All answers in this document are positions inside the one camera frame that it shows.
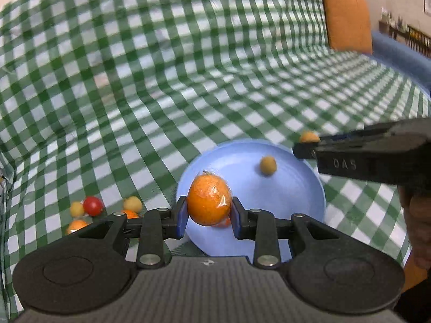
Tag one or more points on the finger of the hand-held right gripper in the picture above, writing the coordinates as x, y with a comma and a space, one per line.
304, 151
340, 136

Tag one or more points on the red cherry tomato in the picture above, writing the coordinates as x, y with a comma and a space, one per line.
92, 206

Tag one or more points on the small yellow round fruit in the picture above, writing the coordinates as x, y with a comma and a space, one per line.
132, 204
77, 209

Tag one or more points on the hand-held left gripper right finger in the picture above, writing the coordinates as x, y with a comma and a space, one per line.
236, 220

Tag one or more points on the green white checked cloth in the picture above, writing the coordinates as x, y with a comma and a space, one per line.
168, 74

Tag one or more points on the small orange mandarin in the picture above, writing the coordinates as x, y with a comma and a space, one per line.
76, 226
130, 214

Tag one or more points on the small yellow-brown round fruit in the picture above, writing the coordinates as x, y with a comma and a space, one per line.
268, 165

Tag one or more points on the small orange kumquat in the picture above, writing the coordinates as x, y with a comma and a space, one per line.
308, 137

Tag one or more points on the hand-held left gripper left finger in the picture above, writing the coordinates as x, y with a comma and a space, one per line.
182, 218

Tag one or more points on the plastic-wrapped large orange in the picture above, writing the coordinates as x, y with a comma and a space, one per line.
208, 199

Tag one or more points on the dark wooden shelf with plants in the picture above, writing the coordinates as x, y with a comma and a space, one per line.
405, 33

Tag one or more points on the blue sofa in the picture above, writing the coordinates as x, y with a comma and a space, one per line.
399, 59

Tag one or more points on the light blue round plate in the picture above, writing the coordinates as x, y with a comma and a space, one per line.
269, 202

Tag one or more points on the person's right hand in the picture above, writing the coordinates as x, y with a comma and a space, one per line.
419, 225

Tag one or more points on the orange cushion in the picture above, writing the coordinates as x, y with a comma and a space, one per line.
346, 18

